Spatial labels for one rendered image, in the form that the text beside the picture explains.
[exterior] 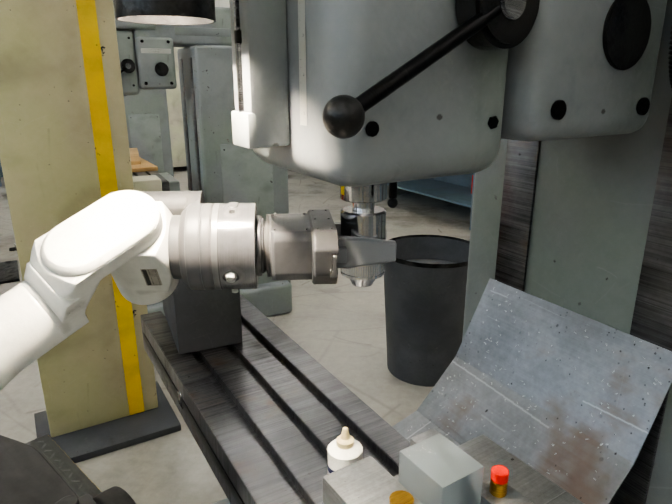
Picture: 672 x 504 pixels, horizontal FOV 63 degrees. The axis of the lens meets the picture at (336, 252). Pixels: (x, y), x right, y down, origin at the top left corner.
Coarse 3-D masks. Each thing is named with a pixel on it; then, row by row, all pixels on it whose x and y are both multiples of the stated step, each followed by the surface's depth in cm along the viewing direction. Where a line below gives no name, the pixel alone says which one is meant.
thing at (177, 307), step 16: (176, 288) 97; (176, 304) 98; (192, 304) 99; (208, 304) 100; (224, 304) 102; (240, 304) 103; (176, 320) 99; (192, 320) 100; (208, 320) 101; (224, 320) 102; (240, 320) 104; (176, 336) 101; (192, 336) 101; (208, 336) 102; (224, 336) 103; (240, 336) 105
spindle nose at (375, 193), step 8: (376, 184) 54; (384, 184) 55; (344, 192) 55; (352, 192) 54; (360, 192) 54; (368, 192) 54; (376, 192) 54; (384, 192) 55; (344, 200) 55; (352, 200) 54; (360, 200) 54; (368, 200) 54; (376, 200) 54
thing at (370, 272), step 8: (344, 224) 56; (352, 224) 55; (360, 224) 55; (368, 224) 55; (376, 224) 55; (384, 224) 56; (344, 232) 56; (352, 232) 55; (360, 232) 55; (368, 232) 55; (376, 232) 55; (384, 232) 57; (376, 264) 57; (384, 264) 58; (344, 272) 57; (352, 272) 57; (360, 272) 56; (368, 272) 56; (376, 272) 57; (384, 272) 58
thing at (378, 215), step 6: (342, 210) 56; (348, 210) 56; (354, 210) 56; (372, 210) 56; (378, 210) 56; (384, 210) 56; (342, 216) 56; (348, 216) 55; (354, 216) 55; (360, 216) 55; (366, 216) 55; (372, 216) 55; (378, 216) 55; (384, 216) 56; (348, 222) 55; (354, 222) 55; (360, 222) 55; (366, 222) 55; (372, 222) 55; (378, 222) 55
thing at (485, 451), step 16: (432, 432) 61; (464, 448) 65; (480, 448) 65; (496, 448) 65; (496, 464) 62; (512, 464) 62; (512, 480) 59; (528, 480) 59; (544, 480) 59; (512, 496) 52; (528, 496) 57; (544, 496) 57; (560, 496) 57
